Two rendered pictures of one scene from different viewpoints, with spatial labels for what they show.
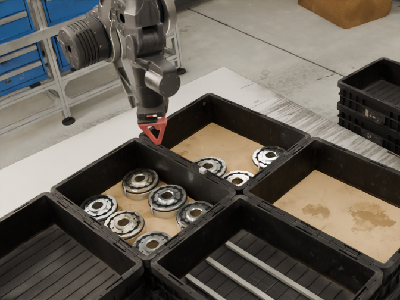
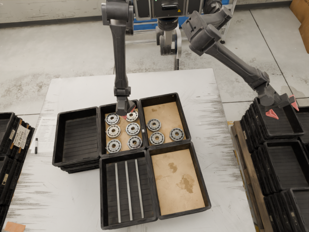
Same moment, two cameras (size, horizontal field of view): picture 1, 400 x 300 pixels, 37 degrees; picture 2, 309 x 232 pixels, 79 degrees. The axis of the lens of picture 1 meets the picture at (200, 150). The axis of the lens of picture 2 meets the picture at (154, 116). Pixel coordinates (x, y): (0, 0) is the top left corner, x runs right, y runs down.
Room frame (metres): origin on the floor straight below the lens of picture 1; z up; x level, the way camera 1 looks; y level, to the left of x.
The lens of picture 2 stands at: (0.79, -0.40, 2.06)
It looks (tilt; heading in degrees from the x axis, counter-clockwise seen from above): 59 degrees down; 36
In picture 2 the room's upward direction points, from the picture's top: 7 degrees counter-clockwise
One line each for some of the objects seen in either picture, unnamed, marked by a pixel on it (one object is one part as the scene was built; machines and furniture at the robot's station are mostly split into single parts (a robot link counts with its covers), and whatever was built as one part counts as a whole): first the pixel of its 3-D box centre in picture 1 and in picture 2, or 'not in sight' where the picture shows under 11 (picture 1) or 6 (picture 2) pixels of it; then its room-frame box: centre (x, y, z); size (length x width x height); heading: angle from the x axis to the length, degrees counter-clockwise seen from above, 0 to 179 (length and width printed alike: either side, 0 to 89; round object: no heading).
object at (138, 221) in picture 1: (124, 224); (113, 130); (1.12, 0.22, 0.86); 0.10 x 0.10 x 0.01
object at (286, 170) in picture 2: not in sight; (280, 168); (1.69, -1.05, 0.31); 0.40 x 0.30 x 0.34; 33
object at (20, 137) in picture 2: not in sight; (21, 136); (0.73, 1.24, 0.41); 0.31 x 0.02 x 0.16; 32
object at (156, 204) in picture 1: (167, 197); (133, 129); (1.20, 0.10, 0.86); 0.10 x 0.10 x 0.01
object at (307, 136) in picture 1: (222, 138); (163, 118); (1.35, -0.07, 0.92); 0.40 x 0.30 x 0.02; 40
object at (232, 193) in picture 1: (140, 194); (120, 126); (1.15, 0.16, 0.92); 0.40 x 0.30 x 0.02; 40
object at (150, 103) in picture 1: (150, 94); (124, 104); (1.19, 0.10, 1.17); 0.10 x 0.07 x 0.07; 175
